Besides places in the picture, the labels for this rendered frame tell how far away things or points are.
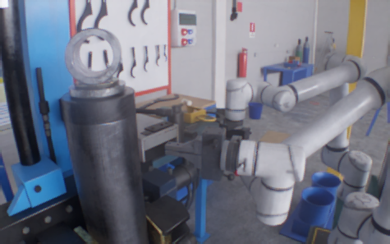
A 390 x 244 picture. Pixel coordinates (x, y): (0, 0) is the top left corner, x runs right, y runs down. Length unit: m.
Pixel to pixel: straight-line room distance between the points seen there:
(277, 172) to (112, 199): 0.46
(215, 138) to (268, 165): 0.14
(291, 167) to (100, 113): 0.48
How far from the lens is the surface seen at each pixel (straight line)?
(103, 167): 0.74
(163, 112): 0.95
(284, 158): 0.63
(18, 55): 1.00
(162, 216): 1.00
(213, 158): 0.66
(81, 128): 0.71
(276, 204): 0.69
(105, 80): 0.71
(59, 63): 1.13
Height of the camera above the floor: 1.63
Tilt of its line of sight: 19 degrees down
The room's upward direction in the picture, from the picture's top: straight up
